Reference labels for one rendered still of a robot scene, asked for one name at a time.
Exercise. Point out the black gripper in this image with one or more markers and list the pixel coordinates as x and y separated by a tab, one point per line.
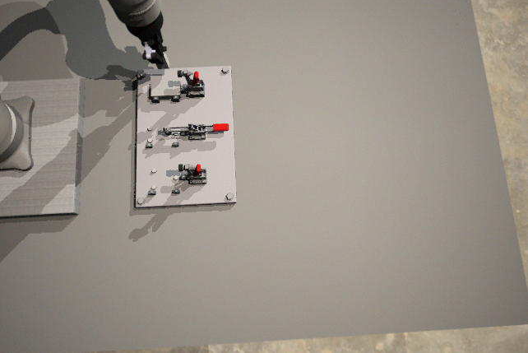
151	38

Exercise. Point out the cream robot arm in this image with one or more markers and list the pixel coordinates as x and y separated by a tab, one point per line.
16	115

